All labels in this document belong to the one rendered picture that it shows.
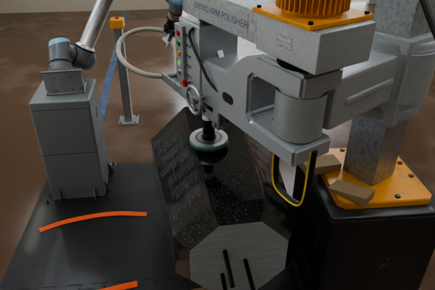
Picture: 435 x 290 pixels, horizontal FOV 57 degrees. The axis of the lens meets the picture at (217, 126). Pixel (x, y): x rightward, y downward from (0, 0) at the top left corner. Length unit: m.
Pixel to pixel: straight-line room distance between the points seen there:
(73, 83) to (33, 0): 6.31
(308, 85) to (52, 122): 2.05
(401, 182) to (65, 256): 2.10
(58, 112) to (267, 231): 1.71
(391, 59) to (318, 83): 0.49
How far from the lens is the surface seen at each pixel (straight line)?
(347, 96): 1.60
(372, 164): 2.15
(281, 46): 1.35
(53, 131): 3.04
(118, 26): 3.90
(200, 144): 2.16
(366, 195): 2.06
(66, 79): 2.96
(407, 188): 2.28
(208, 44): 1.87
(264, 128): 1.59
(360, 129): 2.12
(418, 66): 1.89
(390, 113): 1.95
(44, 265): 2.91
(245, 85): 1.61
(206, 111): 2.03
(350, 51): 1.35
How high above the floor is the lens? 2.06
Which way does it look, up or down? 30 degrees down
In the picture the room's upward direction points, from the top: straight up
